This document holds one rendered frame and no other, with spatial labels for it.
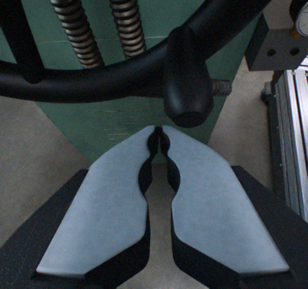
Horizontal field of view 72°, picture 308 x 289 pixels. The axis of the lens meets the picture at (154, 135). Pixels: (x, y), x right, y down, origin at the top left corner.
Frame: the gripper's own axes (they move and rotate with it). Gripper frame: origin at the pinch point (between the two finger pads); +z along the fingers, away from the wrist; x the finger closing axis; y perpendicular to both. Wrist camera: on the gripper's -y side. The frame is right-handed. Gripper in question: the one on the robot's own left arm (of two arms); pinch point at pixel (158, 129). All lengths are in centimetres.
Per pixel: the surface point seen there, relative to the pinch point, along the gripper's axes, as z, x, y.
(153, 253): 29, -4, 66
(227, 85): 19.8, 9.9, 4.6
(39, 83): 5.8, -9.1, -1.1
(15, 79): 5.5, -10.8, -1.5
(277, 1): 27.4, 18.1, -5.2
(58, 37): 26.4, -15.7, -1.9
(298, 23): 18.2, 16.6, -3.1
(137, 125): 40.3, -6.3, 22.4
